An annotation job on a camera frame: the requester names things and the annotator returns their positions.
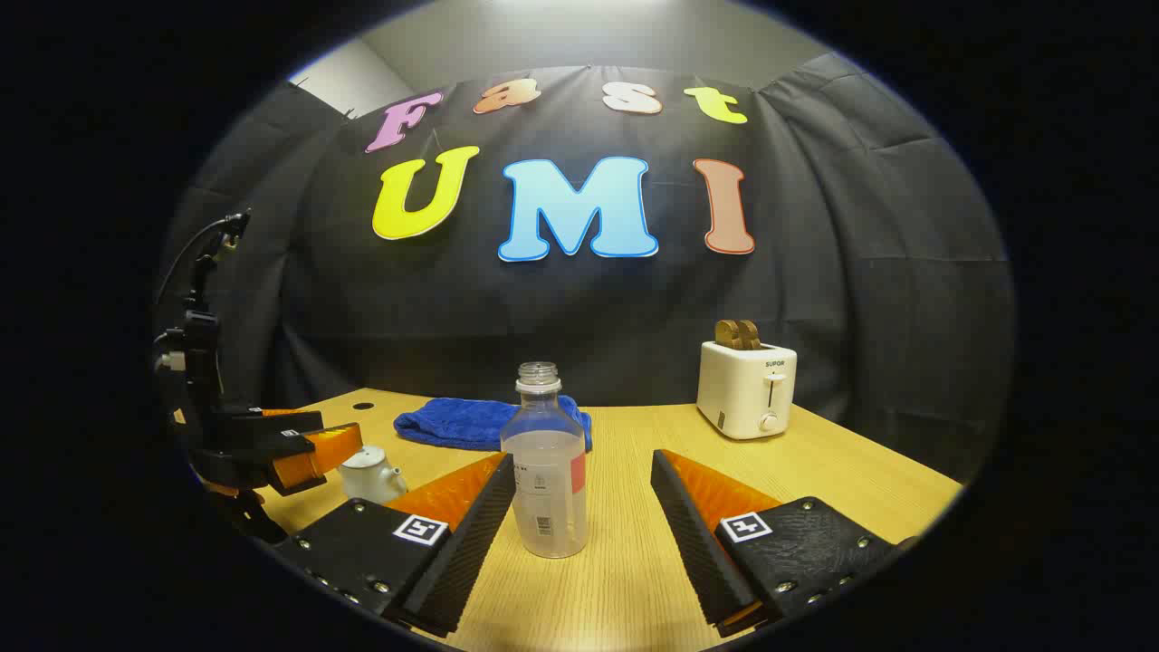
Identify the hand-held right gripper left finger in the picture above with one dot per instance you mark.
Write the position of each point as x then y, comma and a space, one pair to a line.
475, 534

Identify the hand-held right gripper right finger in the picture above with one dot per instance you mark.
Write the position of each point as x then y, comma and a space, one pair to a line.
688, 543

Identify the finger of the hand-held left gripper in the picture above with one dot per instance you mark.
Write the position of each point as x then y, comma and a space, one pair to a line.
281, 421
272, 448

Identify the clear plastic water bottle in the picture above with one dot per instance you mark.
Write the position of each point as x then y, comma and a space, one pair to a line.
543, 480

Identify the white ceramic teacup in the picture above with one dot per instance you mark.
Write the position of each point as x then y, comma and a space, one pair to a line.
367, 486

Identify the blue towel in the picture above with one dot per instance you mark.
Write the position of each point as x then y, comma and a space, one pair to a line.
462, 421

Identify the white toaster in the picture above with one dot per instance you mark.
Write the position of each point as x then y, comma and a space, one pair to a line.
742, 394

